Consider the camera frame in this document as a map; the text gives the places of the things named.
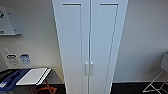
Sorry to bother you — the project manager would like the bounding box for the white door handle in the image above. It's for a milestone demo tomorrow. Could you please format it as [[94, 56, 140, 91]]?
[[84, 61, 90, 76], [89, 61, 95, 76]]

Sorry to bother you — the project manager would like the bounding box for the blue white wall sticker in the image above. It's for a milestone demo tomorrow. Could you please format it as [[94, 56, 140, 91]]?
[[19, 53, 32, 66]]

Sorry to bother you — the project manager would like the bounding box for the white wall-mounted box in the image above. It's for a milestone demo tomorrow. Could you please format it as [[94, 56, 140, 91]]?
[[0, 5, 23, 37]]

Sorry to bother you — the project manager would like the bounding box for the white wardrobe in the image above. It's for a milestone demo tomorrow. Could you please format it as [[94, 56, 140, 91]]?
[[51, 0, 130, 94]]

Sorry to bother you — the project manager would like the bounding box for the orange stand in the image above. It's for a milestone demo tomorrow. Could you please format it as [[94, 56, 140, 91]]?
[[31, 79, 56, 94]]

